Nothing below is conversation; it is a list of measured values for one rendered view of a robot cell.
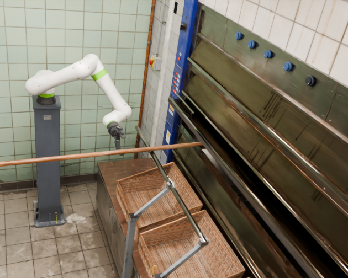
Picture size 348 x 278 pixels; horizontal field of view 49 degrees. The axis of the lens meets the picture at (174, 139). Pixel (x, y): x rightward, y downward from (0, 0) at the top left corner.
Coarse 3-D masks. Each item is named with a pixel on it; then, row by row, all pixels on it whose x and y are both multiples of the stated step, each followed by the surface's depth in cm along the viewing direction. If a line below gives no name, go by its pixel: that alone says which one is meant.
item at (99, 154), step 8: (176, 144) 269; (184, 144) 270; (192, 144) 272; (200, 144) 275; (96, 152) 246; (104, 152) 247; (112, 152) 249; (120, 152) 251; (128, 152) 254; (136, 152) 257; (16, 160) 227; (24, 160) 228; (32, 160) 230; (40, 160) 231; (48, 160) 233; (56, 160) 236
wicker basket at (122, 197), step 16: (128, 176) 304; (144, 176) 309; (160, 176) 315; (176, 176) 306; (128, 192) 311; (144, 192) 316; (192, 192) 284; (128, 208) 279; (160, 208) 301; (176, 208) 299; (192, 208) 270; (144, 224) 283; (160, 224) 266
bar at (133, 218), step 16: (144, 144) 272; (160, 192) 237; (176, 192) 228; (144, 208) 237; (128, 224) 242; (192, 224) 207; (128, 240) 245; (208, 240) 198; (128, 256) 253; (128, 272) 262
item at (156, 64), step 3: (153, 57) 329; (156, 57) 329; (159, 57) 330; (156, 60) 327; (159, 60) 328; (153, 63) 330; (156, 63) 329; (159, 63) 330; (153, 66) 330; (156, 66) 330; (159, 66) 331
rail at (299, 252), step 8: (176, 104) 273; (184, 112) 264; (208, 144) 232; (216, 152) 224; (224, 160) 218; (232, 168) 212; (240, 184) 202; (248, 192) 196; (256, 200) 190; (264, 208) 185; (272, 216) 182; (280, 232) 174; (288, 240) 169; (296, 248) 165; (304, 256) 162; (312, 264) 158; (312, 272) 157
